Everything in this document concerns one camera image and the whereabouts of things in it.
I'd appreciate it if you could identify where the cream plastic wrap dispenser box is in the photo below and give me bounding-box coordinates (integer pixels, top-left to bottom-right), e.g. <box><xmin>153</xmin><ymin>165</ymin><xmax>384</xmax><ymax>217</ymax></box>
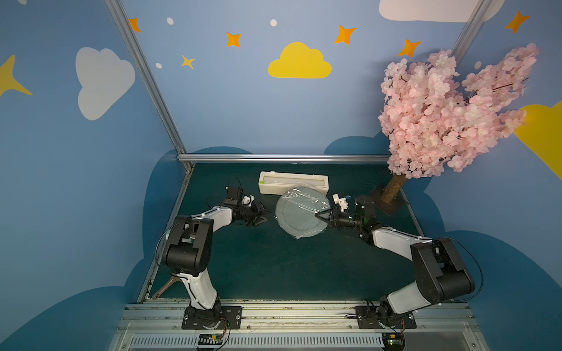
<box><xmin>258</xmin><ymin>171</ymin><xmax>329</xmax><ymax>195</ymax></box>

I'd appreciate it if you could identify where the pink blossom artificial tree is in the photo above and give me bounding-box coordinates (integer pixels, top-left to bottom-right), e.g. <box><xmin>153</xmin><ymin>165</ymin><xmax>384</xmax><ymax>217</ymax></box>
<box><xmin>373</xmin><ymin>43</ymin><xmax>539</xmax><ymax>214</ymax></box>

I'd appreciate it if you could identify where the right small circuit board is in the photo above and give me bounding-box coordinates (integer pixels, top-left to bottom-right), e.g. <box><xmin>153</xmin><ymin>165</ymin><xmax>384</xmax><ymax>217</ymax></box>
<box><xmin>382</xmin><ymin>333</ymin><xmax>405</xmax><ymax>351</ymax></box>

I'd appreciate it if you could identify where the left aluminium corner post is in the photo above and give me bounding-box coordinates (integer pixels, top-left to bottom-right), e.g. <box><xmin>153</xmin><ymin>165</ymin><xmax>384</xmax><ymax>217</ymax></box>
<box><xmin>105</xmin><ymin>0</ymin><xmax>187</xmax><ymax>156</ymax></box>

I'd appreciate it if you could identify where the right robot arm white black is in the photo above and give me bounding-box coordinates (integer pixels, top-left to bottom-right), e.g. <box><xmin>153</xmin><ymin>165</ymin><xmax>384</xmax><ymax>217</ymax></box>
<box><xmin>315</xmin><ymin>195</ymin><xmax>477</xmax><ymax>320</ymax></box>

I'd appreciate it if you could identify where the aluminium rail frame front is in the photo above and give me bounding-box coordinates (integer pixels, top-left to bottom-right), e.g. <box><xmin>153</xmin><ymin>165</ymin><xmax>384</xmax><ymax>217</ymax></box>
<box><xmin>109</xmin><ymin>299</ymin><xmax>489</xmax><ymax>350</ymax></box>

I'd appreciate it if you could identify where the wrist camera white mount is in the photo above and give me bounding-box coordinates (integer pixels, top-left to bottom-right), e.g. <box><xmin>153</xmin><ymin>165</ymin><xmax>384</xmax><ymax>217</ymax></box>
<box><xmin>241</xmin><ymin>195</ymin><xmax>255</xmax><ymax>207</ymax></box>
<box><xmin>332</xmin><ymin>194</ymin><xmax>351</xmax><ymax>212</ymax></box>

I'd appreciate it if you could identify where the right aluminium corner post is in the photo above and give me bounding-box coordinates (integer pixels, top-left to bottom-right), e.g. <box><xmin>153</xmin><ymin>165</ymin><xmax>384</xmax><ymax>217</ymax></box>
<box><xmin>452</xmin><ymin>0</ymin><xmax>493</xmax><ymax>64</ymax></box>

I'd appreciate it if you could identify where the left small circuit board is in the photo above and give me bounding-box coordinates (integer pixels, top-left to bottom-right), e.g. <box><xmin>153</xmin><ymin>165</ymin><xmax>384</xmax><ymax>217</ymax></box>
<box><xmin>196</xmin><ymin>334</ymin><xmax>225</xmax><ymax>350</ymax></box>

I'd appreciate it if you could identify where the brown slotted spatula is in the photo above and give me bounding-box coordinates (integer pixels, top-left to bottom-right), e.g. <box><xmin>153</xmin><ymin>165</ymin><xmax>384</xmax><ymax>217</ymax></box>
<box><xmin>152</xmin><ymin>276</ymin><xmax>181</xmax><ymax>300</ymax></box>

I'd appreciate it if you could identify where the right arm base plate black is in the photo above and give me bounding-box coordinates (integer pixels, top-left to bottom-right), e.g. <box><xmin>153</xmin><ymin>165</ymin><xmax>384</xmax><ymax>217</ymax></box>
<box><xmin>354</xmin><ymin>305</ymin><xmax>417</xmax><ymax>330</ymax></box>

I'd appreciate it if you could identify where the horizontal aluminium back bar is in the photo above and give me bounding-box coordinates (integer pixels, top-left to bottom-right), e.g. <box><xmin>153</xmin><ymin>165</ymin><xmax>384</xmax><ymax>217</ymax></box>
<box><xmin>178</xmin><ymin>153</ymin><xmax>389</xmax><ymax>165</ymax></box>

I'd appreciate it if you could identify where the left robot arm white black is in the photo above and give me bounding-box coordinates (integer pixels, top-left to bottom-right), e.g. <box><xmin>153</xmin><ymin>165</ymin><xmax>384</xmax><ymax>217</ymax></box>
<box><xmin>160</xmin><ymin>187</ymin><xmax>266</xmax><ymax>314</ymax></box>

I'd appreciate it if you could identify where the aluminium corner post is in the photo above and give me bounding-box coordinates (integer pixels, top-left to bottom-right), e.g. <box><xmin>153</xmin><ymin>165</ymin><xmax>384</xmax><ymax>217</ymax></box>
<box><xmin>452</xmin><ymin>0</ymin><xmax>493</xmax><ymax>64</ymax></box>
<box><xmin>105</xmin><ymin>0</ymin><xmax>187</xmax><ymax>156</ymax></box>

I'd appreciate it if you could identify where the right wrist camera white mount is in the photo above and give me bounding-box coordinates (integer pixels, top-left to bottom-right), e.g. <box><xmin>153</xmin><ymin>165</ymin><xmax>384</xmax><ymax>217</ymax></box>
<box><xmin>332</xmin><ymin>194</ymin><xmax>351</xmax><ymax>212</ymax></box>

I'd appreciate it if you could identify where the clear plastic wrap sheet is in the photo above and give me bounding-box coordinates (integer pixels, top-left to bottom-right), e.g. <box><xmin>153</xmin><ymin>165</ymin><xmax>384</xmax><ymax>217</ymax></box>
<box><xmin>274</xmin><ymin>183</ymin><xmax>333</xmax><ymax>241</ymax></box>

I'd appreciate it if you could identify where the small circuit board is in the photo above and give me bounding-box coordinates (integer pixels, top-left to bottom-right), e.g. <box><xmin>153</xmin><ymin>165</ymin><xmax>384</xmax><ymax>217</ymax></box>
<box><xmin>382</xmin><ymin>333</ymin><xmax>405</xmax><ymax>351</ymax></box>
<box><xmin>196</xmin><ymin>334</ymin><xmax>225</xmax><ymax>350</ymax></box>

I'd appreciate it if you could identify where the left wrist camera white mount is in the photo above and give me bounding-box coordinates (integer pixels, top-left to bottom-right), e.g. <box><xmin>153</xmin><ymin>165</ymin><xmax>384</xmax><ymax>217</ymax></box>
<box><xmin>241</xmin><ymin>195</ymin><xmax>255</xmax><ymax>207</ymax></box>

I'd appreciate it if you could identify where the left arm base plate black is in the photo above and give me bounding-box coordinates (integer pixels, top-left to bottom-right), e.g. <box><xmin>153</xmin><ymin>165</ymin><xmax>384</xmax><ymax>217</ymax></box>
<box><xmin>181</xmin><ymin>306</ymin><xmax>243</xmax><ymax>330</ymax></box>

